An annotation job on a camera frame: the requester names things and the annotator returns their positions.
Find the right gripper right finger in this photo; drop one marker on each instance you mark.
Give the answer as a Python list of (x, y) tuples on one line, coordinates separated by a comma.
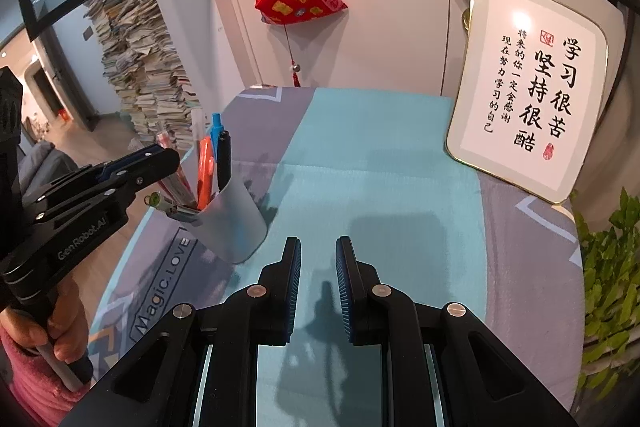
[(440, 366)]

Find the black marker pen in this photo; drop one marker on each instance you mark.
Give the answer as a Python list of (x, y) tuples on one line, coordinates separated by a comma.
[(224, 171)]

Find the left hand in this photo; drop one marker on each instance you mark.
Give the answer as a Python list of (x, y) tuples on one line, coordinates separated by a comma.
[(67, 328)]

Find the teal grey tablecloth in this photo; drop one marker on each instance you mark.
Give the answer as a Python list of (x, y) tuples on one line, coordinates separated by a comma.
[(370, 165)]

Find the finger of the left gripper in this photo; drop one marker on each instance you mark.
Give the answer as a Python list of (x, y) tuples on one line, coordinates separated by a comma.
[(125, 161), (150, 171)]

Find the clear grey gel pen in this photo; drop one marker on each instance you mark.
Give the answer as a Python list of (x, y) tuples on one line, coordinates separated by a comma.
[(197, 125)]

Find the tall stack of books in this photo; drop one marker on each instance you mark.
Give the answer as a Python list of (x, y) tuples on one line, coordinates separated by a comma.
[(141, 63)]

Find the framed calligraphy sign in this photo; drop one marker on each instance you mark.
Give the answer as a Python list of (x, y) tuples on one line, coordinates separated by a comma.
[(532, 81)]

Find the orange highlighter pen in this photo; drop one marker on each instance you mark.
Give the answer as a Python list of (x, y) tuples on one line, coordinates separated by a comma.
[(206, 168)]

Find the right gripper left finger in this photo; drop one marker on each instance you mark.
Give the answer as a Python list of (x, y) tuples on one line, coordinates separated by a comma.
[(199, 366)]

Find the green potted plant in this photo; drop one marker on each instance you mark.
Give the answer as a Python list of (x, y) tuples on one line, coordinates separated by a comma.
[(610, 263)]

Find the green gel pen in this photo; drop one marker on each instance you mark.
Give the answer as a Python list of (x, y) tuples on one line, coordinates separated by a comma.
[(159, 201)]

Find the grey sofa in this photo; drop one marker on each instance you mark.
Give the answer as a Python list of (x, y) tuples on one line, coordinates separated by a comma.
[(42, 165)]

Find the red gel pen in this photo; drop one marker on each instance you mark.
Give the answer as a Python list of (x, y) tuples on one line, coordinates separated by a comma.
[(176, 185)]

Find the dark grey blue pen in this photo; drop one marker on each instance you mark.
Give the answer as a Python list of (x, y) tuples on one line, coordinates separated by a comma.
[(184, 214)]

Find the frosted plastic pen cup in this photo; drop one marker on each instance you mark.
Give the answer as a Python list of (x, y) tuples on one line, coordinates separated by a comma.
[(231, 226)]

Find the blue ballpoint pen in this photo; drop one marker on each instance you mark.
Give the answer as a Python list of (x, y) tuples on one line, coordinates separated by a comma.
[(216, 127)]

